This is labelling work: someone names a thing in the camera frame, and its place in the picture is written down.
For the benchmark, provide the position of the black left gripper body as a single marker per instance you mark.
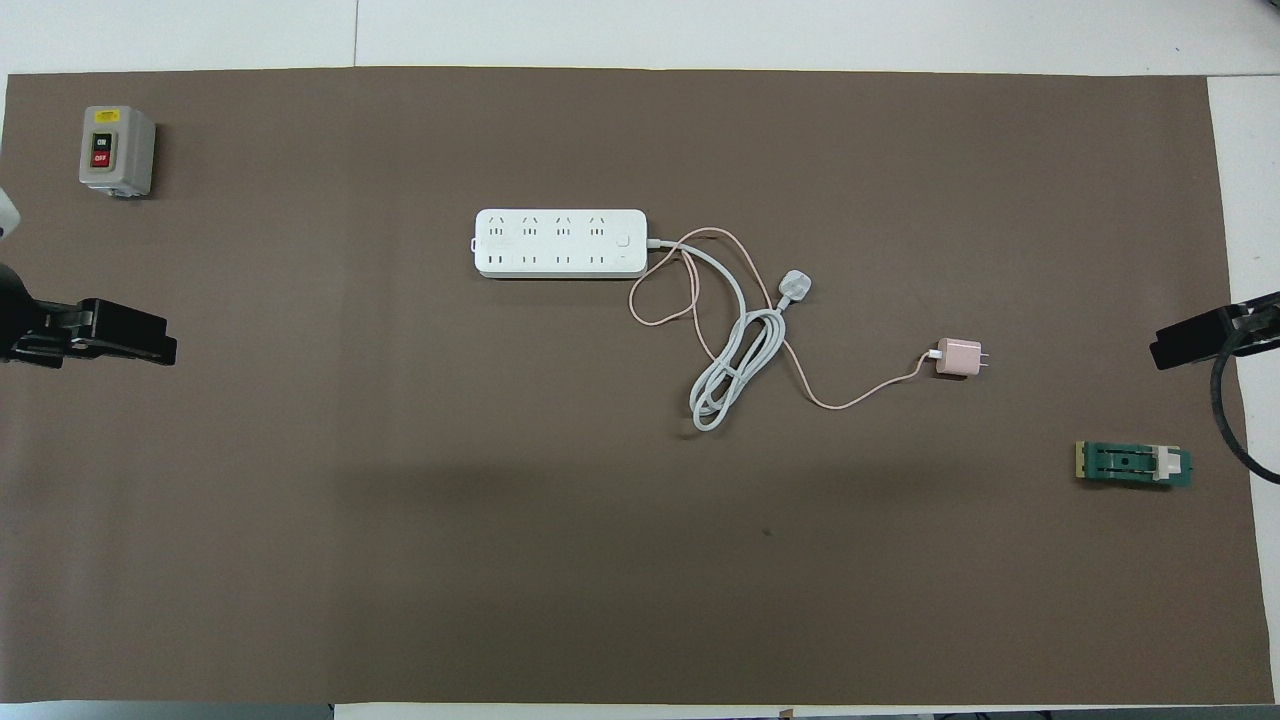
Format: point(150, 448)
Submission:
point(30, 320)

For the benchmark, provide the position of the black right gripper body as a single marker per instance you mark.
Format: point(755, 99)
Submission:
point(1260, 322)

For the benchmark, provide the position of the pink charger block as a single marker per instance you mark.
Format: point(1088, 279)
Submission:
point(958, 358)

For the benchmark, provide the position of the white power strip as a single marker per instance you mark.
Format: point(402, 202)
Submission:
point(560, 243)

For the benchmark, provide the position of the brown table mat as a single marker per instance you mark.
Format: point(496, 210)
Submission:
point(600, 560)

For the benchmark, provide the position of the green knife switch yellow base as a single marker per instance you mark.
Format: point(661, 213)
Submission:
point(1125, 464)

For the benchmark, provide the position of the grey on off switch box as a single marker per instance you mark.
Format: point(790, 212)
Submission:
point(117, 150)

